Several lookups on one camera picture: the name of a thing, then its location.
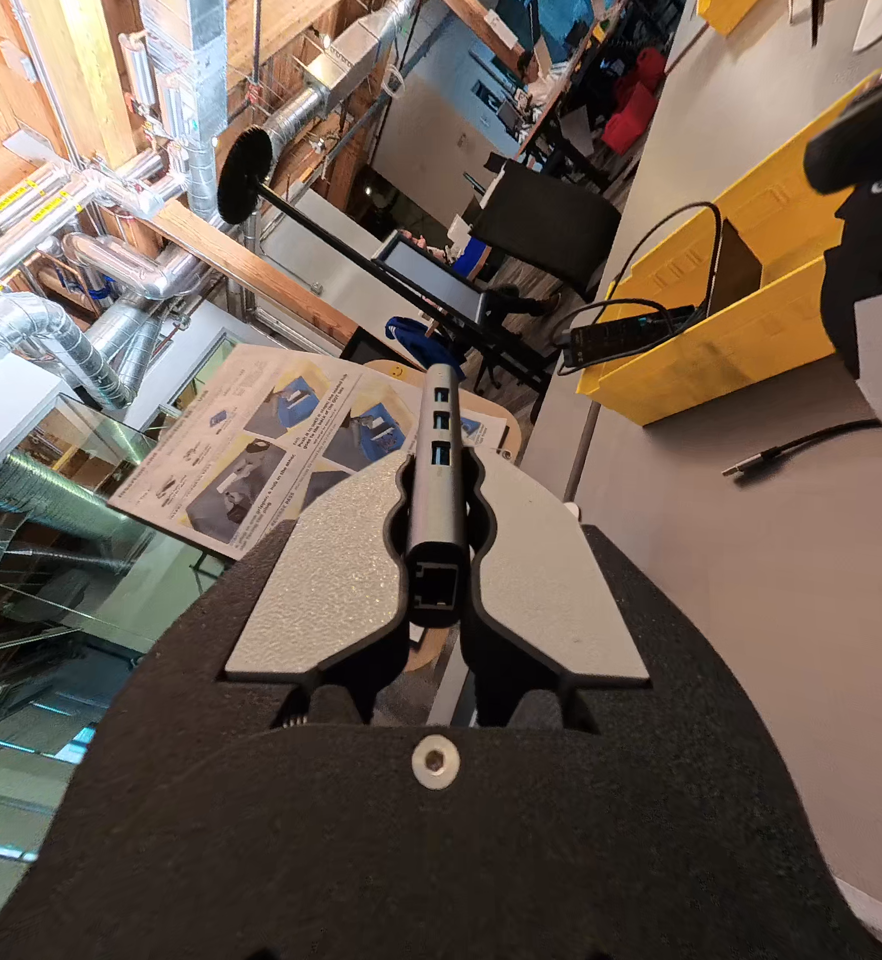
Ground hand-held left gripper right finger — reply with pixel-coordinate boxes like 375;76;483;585
459;447;652;691

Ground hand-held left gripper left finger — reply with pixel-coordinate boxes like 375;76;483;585
221;453;412;688

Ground black usb cable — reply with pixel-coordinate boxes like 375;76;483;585
722;417;882;481

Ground slim grey usb hub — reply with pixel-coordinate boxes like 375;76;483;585
402;360;473;630

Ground yellow plastic bin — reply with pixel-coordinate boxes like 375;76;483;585
576;72;882;430
696;0;766;36

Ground black 7-port USB hub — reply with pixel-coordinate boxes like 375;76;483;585
554;201;728;361

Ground instruction poster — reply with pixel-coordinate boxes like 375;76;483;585
111;342;490;565

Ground large glass window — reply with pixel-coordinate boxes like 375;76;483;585
0;390;235;901

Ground blue bag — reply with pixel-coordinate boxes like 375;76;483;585
386;315;466;370

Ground black monitor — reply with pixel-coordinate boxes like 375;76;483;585
468;159;623;295
372;230;488;325

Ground black disc on pole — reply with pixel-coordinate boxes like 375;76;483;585
216;126;490;340

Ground silver ventilation duct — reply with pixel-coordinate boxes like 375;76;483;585
0;0;415;409

